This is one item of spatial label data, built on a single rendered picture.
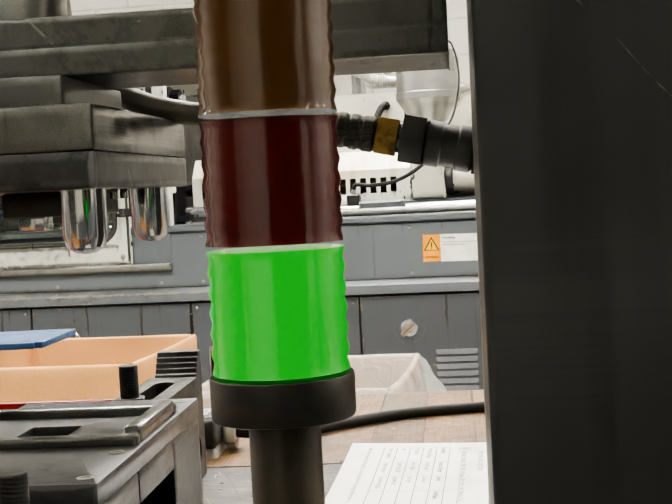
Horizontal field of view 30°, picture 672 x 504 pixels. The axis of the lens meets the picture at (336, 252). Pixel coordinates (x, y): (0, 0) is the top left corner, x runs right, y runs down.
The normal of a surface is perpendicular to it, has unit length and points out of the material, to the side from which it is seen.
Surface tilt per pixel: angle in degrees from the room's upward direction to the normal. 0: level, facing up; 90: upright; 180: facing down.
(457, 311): 90
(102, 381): 89
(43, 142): 90
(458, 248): 90
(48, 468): 0
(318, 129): 76
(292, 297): 104
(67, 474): 0
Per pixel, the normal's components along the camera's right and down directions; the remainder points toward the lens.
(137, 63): -0.09, 0.06
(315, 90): 0.68, 0.25
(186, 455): 0.99, -0.04
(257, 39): -0.04, -0.19
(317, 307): 0.55, -0.23
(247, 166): -0.26, 0.30
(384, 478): -0.04, -1.00
